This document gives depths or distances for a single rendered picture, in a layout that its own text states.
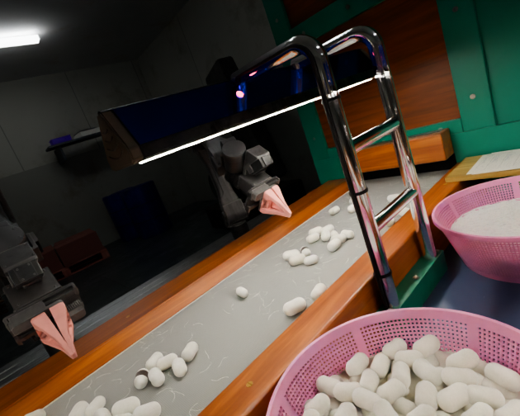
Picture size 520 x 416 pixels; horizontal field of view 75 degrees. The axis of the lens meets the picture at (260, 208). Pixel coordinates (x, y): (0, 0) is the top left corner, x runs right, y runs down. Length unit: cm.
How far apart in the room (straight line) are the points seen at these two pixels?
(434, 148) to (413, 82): 19
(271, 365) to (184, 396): 13
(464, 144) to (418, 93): 18
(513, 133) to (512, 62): 15
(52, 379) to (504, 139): 105
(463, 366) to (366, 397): 10
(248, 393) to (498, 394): 24
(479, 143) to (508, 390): 69
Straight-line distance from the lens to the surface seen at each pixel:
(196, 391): 51
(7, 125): 656
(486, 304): 62
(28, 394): 72
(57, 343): 64
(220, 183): 112
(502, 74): 98
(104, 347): 72
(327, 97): 46
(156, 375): 55
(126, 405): 54
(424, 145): 98
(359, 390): 41
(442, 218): 74
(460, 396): 40
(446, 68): 101
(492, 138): 100
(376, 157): 104
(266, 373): 44
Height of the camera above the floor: 103
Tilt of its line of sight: 13 degrees down
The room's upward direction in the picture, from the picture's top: 20 degrees counter-clockwise
